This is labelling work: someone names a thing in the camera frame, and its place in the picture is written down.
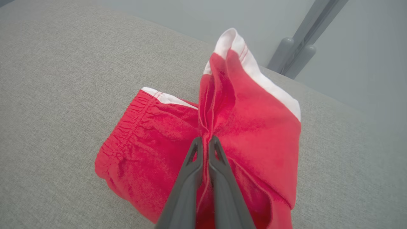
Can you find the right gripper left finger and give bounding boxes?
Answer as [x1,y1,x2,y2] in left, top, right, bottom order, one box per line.
[155,137,204,229]

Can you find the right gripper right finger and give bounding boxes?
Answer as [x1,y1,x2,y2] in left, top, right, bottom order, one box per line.
[208,136,256,229]

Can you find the red shorts with white trim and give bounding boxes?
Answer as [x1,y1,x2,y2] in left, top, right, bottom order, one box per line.
[94,28,302,229]

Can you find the grey metal partition post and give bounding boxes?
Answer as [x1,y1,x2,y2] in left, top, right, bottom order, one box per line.
[284,0,349,79]
[266,0,331,73]

